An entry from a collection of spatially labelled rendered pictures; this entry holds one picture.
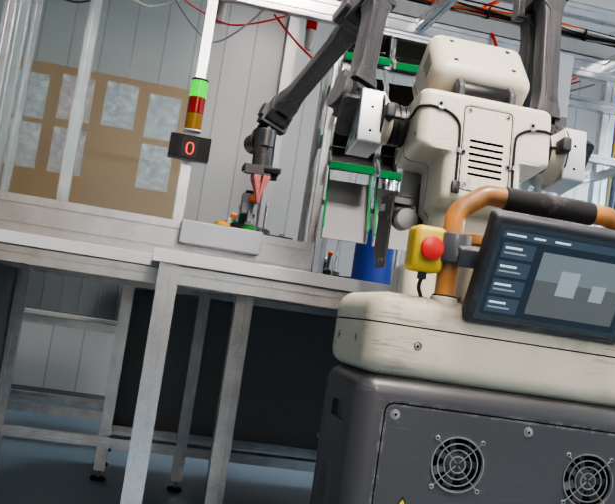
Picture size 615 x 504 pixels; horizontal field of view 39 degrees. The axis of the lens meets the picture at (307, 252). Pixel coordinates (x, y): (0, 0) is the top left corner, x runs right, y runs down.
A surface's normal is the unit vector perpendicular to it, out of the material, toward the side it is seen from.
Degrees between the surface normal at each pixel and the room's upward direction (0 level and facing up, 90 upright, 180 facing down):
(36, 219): 90
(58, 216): 90
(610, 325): 115
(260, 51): 90
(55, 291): 90
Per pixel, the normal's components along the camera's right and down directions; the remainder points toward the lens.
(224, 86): 0.18, -0.05
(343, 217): 0.12, -0.75
